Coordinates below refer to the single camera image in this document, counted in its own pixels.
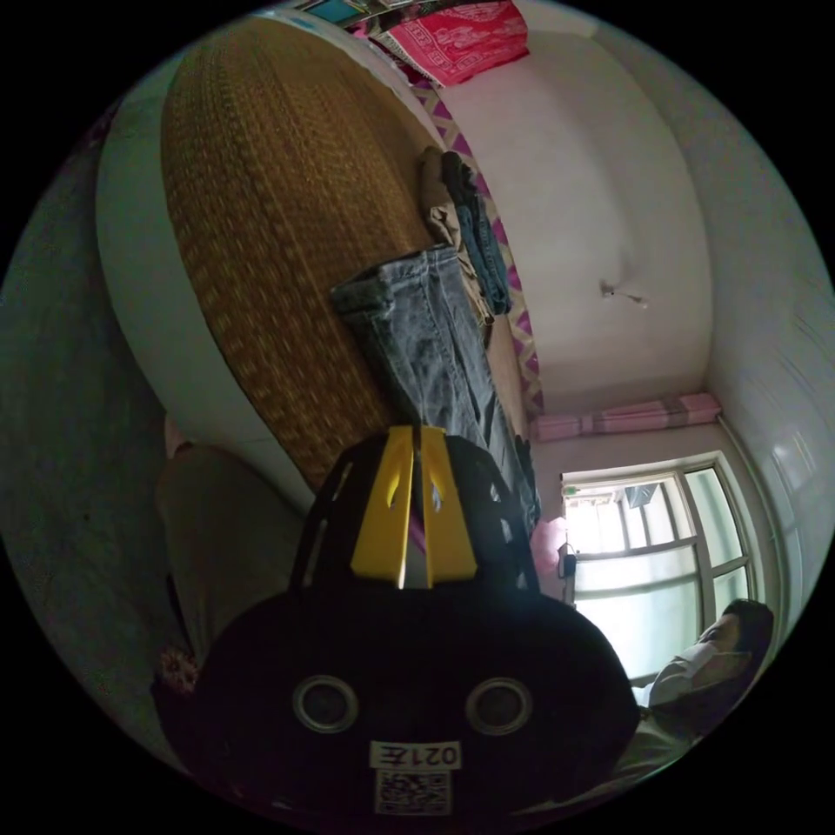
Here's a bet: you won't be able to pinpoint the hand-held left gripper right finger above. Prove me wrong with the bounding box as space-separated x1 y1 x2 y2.
417 425 477 590

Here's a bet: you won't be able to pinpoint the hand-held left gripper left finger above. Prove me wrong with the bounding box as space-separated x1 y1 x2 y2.
350 424 416 588

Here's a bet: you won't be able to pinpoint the gray jeans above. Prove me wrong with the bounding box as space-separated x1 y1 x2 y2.
331 244 543 531

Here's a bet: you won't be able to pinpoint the window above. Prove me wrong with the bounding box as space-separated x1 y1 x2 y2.
559 451 768 687

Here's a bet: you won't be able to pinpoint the pink striped curtain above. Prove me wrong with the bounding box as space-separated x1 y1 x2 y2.
529 391 723 444

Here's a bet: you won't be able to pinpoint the person's body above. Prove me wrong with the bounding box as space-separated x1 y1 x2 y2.
153 440 778 810

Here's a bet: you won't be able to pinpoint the bed with woven mat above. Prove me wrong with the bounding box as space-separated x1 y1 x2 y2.
95 9 546 517

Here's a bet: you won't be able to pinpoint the pile of clothes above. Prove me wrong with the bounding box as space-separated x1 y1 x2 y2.
418 145 512 327

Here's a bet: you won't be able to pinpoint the red patterned pillow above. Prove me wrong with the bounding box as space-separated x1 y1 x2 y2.
369 1 531 90

